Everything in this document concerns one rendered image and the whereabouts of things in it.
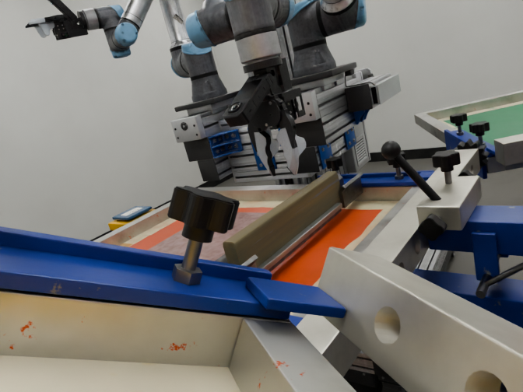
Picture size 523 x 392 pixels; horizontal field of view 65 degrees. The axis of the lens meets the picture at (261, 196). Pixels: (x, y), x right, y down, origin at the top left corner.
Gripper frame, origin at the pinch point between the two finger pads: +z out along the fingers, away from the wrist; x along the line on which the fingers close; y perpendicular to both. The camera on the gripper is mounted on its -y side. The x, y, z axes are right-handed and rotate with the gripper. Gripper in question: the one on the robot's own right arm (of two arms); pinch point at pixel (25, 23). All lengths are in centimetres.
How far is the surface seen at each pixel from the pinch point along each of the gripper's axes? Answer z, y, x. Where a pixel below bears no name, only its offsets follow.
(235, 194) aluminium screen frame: -33, 61, -73
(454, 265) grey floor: -165, 162, -58
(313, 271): -19, 55, -129
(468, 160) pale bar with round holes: -57, 46, -134
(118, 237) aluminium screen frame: 3, 61, -69
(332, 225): -34, 57, -117
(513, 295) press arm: -35, 55, -155
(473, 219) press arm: -33, 44, -150
